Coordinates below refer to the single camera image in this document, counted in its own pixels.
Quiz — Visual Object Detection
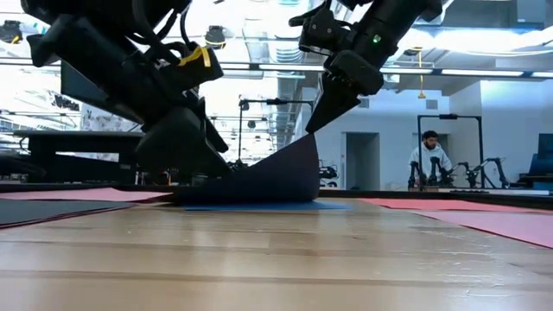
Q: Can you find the pink paper sheet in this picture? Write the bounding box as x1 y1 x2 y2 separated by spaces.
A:
408 209 553 251
0 187 174 203

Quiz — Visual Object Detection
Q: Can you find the long ceiling light bar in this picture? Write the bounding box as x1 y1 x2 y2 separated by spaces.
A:
218 61 553 79

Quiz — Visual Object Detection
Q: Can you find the silver air duct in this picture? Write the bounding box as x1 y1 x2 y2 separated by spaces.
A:
241 0 313 65

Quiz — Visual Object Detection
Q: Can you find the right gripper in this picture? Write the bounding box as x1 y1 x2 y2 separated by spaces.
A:
305 50 385 134

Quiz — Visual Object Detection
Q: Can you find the person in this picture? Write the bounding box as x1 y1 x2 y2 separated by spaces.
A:
408 129 454 187

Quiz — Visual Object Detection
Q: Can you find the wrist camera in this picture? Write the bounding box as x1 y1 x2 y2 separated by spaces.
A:
160 41 226 94
288 7 352 58

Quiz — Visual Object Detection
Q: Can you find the blue paper sheet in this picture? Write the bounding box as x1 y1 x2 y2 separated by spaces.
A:
181 200 353 213

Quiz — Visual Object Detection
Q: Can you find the blue chair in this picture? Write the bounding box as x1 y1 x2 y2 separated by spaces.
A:
517 132 553 191

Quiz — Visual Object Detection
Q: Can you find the yellow hanging cord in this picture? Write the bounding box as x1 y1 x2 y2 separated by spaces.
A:
416 46 428 100

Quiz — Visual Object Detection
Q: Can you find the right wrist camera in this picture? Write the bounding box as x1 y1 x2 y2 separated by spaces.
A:
288 7 352 58

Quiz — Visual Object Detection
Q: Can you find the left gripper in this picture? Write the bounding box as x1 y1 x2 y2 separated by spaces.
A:
129 73 234 178

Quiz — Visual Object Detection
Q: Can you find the red paper sheet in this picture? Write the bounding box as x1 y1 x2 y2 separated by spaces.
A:
357 197 543 213

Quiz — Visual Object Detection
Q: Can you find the desk with black frame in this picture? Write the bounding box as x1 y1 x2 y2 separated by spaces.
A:
0 129 146 187

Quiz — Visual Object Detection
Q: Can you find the yellow tape strip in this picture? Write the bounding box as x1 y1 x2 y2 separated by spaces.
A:
178 44 213 68

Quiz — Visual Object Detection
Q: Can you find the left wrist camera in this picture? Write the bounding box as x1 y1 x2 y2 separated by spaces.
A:
160 41 226 94

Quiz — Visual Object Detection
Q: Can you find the black camera stand frame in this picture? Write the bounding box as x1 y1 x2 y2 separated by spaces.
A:
416 112 485 190
238 98 315 168

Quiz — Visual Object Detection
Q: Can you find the dark doorway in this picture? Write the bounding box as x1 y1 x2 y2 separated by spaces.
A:
344 131 382 192

